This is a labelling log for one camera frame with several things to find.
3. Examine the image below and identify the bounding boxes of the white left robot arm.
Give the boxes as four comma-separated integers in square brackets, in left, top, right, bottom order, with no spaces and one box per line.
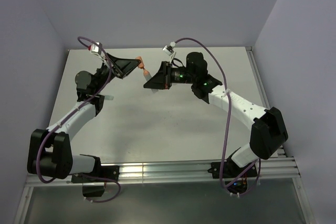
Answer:
[27,55,141,183]

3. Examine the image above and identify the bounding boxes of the clear orange pen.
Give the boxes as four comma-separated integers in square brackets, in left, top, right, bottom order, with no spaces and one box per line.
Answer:
[142,68,158,93]

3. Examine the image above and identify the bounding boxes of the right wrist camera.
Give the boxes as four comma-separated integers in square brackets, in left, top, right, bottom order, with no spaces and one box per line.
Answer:
[162,42,176,62]

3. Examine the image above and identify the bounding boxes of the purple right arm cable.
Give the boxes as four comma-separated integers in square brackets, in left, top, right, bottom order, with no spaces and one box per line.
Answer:
[174,37,262,196]

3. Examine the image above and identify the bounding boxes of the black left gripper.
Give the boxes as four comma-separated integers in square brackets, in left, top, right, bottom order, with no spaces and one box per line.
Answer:
[93,53,141,94]

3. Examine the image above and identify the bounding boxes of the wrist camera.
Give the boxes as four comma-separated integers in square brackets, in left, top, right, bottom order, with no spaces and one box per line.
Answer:
[88,42,102,57]
[162,42,176,62]

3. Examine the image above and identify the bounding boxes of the aluminium side rail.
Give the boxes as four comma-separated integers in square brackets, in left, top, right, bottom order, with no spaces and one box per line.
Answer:
[245,46,316,224]

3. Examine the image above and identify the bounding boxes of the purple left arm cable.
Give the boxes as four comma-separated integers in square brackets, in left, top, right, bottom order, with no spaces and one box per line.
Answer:
[36,36,121,204]

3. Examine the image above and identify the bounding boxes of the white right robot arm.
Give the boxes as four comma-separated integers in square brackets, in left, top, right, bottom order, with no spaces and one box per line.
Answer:
[143,52,288,178]

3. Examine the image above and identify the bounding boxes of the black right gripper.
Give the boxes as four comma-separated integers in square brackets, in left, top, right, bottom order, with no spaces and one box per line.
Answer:
[144,61,196,90]

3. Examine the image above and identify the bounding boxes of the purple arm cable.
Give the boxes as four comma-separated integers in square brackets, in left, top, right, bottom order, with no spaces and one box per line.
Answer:
[174,37,262,196]
[36,36,121,204]

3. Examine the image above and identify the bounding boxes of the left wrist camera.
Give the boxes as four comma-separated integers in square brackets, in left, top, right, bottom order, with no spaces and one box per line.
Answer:
[88,42,102,57]

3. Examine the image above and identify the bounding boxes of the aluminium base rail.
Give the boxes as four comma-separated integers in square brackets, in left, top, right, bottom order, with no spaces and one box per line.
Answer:
[26,157,300,187]

